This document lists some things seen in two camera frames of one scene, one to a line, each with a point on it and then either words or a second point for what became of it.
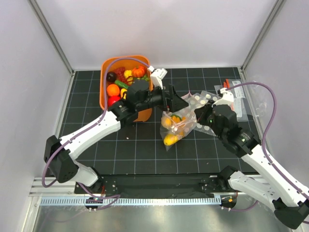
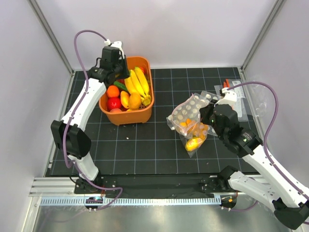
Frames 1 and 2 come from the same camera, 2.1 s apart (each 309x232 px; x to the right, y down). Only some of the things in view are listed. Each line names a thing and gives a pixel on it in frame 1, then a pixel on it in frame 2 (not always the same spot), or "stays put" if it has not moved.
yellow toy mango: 170,139 -> 193,143
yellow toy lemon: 168,121 -> 183,123
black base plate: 207,183 stays put
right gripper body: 206,118 stays put
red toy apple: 112,99 stays put
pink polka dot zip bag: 178,123 -> 185,120
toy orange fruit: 113,90 stays put
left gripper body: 156,97 -> 120,69
